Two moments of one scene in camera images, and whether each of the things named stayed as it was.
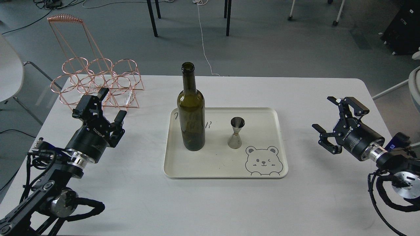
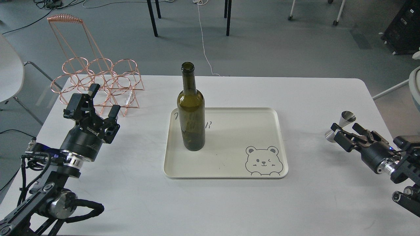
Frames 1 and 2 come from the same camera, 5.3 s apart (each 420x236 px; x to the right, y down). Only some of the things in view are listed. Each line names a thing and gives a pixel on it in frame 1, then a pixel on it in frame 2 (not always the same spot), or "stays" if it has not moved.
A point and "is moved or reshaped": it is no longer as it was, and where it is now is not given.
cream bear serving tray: [262, 155] stays
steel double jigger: [237, 123] is moved or reshaped
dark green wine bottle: [191, 111] stays
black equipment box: [402, 35] stays
